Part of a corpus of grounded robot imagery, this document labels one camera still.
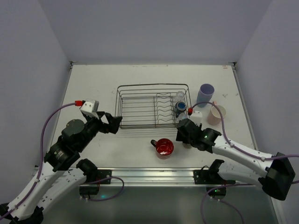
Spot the dark blue mug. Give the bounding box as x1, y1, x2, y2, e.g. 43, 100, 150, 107
174, 101, 186, 118

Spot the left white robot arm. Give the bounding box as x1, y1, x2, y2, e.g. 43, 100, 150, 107
0, 112, 122, 224

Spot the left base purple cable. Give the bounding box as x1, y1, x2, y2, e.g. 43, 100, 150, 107
79, 176, 124, 202

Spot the small beige mug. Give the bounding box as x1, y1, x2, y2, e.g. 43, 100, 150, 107
182, 143, 192, 149

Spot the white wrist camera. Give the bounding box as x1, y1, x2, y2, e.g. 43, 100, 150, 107
189, 110, 203, 126
80, 99, 99, 119

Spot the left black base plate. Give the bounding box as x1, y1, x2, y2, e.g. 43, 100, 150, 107
83, 169, 112, 184

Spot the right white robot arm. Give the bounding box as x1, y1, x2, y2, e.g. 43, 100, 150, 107
176, 119, 295, 201

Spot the aluminium mounting rail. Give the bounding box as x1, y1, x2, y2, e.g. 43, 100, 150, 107
29, 167, 276, 187

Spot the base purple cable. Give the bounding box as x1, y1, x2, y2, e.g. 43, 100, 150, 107
79, 176, 124, 202
200, 182, 257, 224

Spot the grey wire dish rack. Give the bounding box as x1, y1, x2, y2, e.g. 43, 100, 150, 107
115, 83, 191, 129

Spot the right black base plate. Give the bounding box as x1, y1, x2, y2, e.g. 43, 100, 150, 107
193, 165, 236, 185

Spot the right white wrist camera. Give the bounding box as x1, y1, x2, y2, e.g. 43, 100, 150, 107
189, 110, 203, 126

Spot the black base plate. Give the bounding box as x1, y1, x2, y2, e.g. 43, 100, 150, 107
193, 165, 236, 185
83, 169, 112, 184

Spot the pink faceted mug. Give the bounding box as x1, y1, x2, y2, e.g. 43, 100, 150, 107
207, 101, 227, 126

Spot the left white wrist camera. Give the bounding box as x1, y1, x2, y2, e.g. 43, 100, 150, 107
80, 99, 99, 119

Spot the red ceramic mug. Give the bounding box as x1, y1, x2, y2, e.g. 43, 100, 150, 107
150, 138, 174, 159

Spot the lilac plastic tumbler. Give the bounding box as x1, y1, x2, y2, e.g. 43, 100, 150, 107
197, 84, 214, 108

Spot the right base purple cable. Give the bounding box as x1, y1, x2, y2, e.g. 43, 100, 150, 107
200, 182, 257, 224

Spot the clear glass far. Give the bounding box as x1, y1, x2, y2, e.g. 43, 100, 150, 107
174, 91, 185, 102

